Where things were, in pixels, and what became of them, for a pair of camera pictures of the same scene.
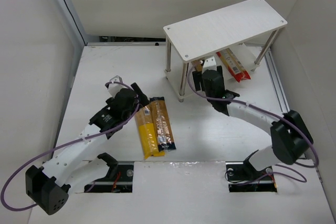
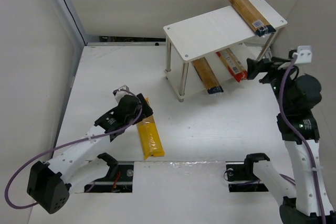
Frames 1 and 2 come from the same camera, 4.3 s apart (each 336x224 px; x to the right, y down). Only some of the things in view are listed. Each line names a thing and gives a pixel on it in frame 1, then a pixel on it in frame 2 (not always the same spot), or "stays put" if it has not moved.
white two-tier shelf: [239, 35] stays put
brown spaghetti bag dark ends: [165, 139] to [260, 27]
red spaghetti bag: [233, 64] stays put
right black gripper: [200, 77] to [262, 67]
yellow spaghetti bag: [146, 125] stays put
